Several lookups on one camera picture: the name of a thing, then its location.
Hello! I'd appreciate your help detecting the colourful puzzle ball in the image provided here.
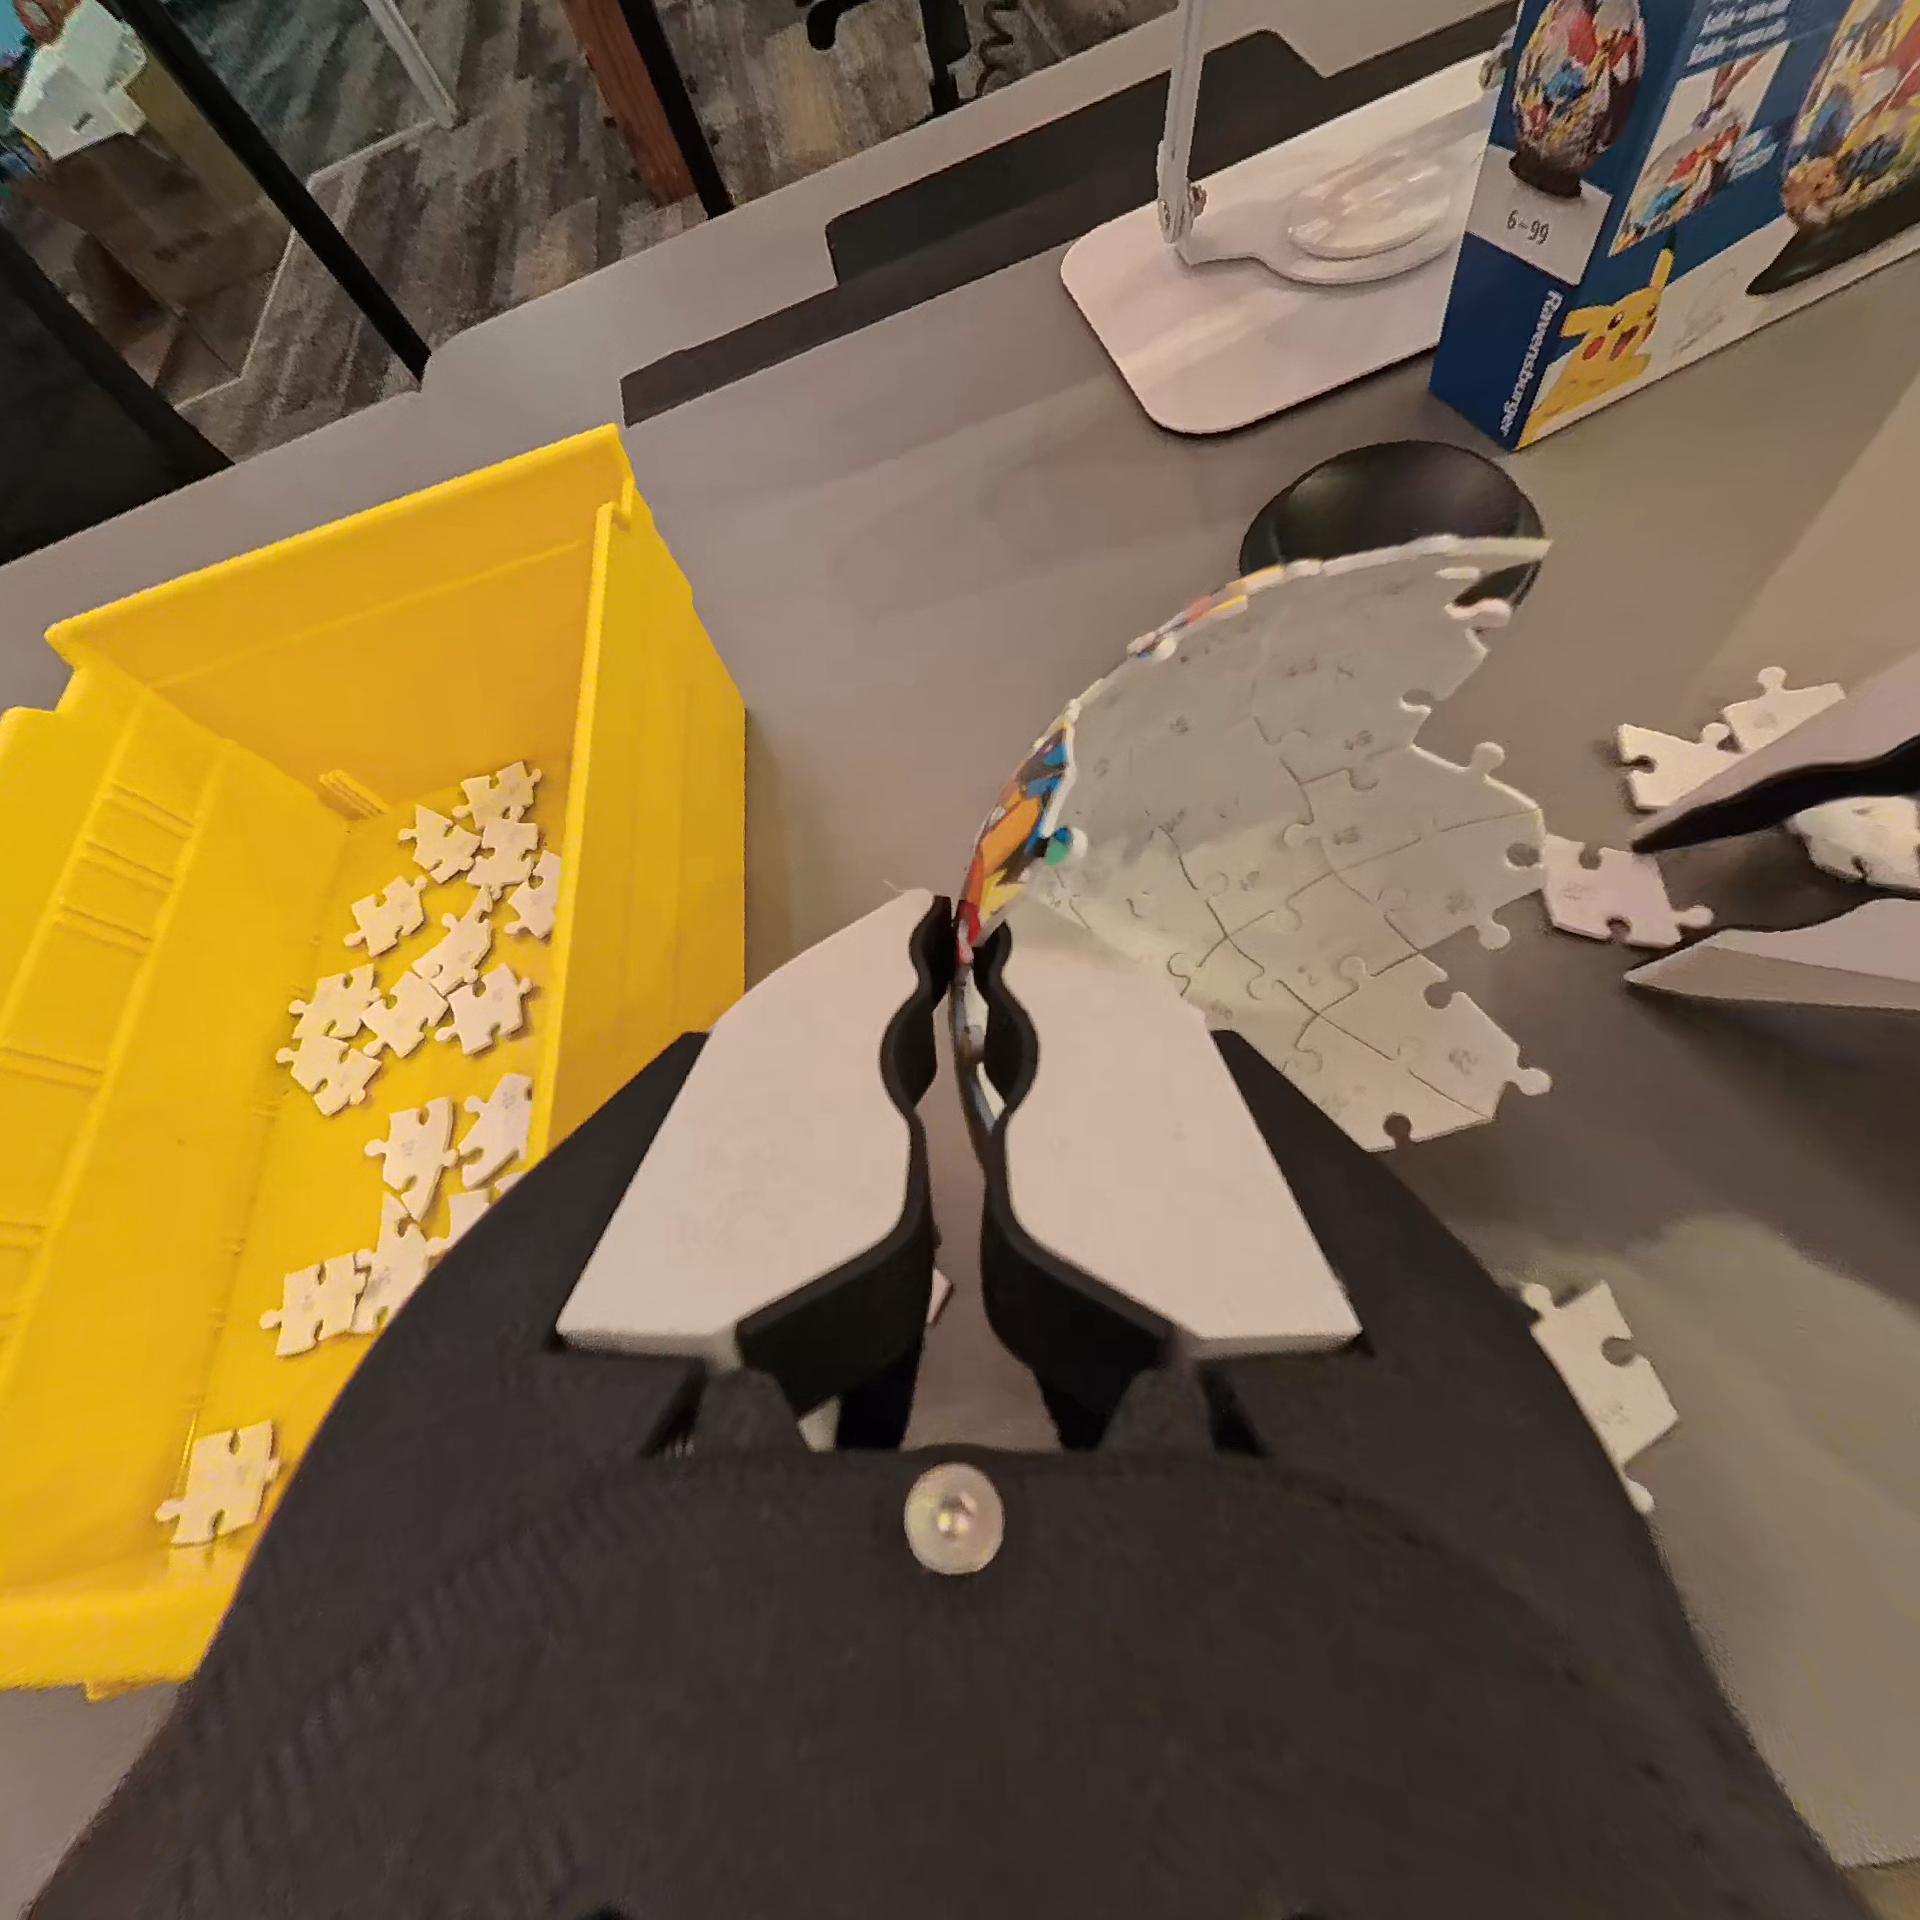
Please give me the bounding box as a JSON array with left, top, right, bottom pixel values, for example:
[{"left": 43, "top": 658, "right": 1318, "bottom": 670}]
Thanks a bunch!
[{"left": 944, "top": 533, "right": 1555, "bottom": 1154}]

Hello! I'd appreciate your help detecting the blue puzzle box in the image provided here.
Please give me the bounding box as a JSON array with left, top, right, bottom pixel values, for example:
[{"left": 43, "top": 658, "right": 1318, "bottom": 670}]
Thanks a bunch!
[{"left": 1430, "top": 0, "right": 1920, "bottom": 452}]

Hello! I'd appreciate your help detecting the black partition frame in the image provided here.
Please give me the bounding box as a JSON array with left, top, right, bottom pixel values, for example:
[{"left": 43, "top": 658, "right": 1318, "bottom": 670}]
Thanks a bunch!
[{"left": 113, "top": 0, "right": 436, "bottom": 385}]

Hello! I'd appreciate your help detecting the black flat mat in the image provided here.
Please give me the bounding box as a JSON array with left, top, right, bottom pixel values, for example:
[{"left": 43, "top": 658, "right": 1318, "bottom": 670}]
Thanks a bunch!
[{"left": 619, "top": 30, "right": 1519, "bottom": 429}]

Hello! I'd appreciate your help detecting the wooden post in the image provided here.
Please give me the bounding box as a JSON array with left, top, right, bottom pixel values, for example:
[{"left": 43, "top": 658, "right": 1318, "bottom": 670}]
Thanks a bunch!
[{"left": 562, "top": 0, "right": 706, "bottom": 203}]

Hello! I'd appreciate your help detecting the black round stand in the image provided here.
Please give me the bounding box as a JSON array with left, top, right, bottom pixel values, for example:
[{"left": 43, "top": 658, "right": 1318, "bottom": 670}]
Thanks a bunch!
[{"left": 1236, "top": 441, "right": 1548, "bottom": 608}]

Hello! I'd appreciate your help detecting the yellow plastic bin stack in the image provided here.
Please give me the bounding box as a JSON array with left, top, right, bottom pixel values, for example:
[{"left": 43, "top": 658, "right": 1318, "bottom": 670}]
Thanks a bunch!
[{"left": 0, "top": 424, "right": 747, "bottom": 1700}]

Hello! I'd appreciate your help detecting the pile of puzzle pieces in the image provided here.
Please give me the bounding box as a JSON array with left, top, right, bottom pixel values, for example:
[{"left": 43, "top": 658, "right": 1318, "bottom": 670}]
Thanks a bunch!
[{"left": 154, "top": 758, "right": 564, "bottom": 1549}]

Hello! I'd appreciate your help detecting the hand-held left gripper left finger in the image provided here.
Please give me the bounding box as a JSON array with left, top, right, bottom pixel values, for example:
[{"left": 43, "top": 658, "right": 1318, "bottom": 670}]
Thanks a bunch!
[{"left": 556, "top": 891, "right": 959, "bottom": 1424}]

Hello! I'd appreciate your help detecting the white rounded object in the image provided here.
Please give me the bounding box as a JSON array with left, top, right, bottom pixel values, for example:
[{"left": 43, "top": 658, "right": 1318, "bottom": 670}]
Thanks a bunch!
[{"left": 1062, "top": 0, "right": 1502, "bottom": 436}]

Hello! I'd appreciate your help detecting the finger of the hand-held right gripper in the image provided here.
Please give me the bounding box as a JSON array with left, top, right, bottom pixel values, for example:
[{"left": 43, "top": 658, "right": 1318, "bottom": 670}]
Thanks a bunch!
[
  {"left": 1623, "top": 896, "right": 1920, "bottom": 1018},
  {"left": 1633, "top": 651, "right": 1920, "bottom": 859}
]

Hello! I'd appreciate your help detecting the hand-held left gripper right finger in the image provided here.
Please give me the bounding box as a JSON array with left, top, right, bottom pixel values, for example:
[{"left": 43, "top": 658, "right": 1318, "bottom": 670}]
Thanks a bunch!
[{"left": 976, "top": 929, "right": 1366, "bottom": 1449}]

